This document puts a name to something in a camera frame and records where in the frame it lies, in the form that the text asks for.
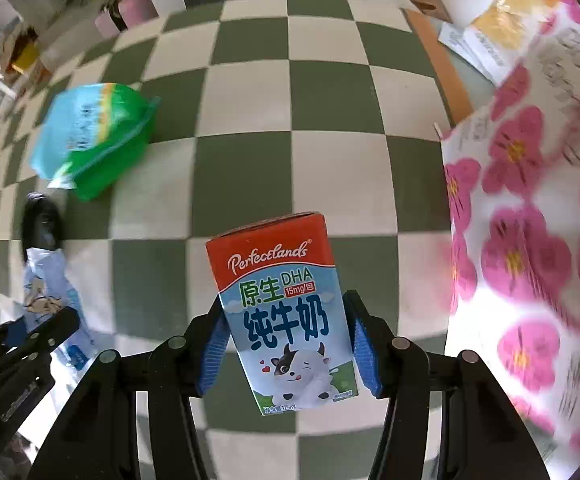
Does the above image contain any pink suitcase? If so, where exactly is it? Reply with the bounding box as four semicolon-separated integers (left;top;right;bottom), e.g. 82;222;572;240
95;0;163;36

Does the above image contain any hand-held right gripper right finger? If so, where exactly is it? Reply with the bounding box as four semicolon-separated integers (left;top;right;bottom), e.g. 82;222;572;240
342;289;553;480

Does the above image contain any yellow snack bag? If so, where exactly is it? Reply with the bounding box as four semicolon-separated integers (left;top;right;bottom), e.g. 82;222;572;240
470;0;568;53

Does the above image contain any pink flower paper bag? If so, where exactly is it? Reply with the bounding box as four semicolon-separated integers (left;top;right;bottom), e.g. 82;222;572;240
440;0;580;466

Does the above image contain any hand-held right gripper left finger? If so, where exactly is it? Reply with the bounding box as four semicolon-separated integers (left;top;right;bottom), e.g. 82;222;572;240
27;296;231;480

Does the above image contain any white printed paper sheet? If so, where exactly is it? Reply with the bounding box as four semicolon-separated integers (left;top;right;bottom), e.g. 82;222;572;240
438;22;516;86

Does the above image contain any green white checkered table mat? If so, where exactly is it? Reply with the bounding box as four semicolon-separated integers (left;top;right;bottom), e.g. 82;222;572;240
0;0;475;480

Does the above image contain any blue plastic wrapper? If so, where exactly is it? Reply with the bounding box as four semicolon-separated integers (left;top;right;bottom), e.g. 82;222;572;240
22;247;102;370

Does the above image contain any yellow bin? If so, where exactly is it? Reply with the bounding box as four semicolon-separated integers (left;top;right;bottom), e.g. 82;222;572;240
12;42;41;73

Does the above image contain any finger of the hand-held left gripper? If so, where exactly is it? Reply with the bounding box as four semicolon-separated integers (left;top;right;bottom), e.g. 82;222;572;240
0;321;38;358
0;306;82;367

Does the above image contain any green blue snack bag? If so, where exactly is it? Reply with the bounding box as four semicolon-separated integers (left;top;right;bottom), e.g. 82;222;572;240
30;82;161;202

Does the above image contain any small milk carton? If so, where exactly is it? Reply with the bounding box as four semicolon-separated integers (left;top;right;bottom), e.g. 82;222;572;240
205;211;359;417

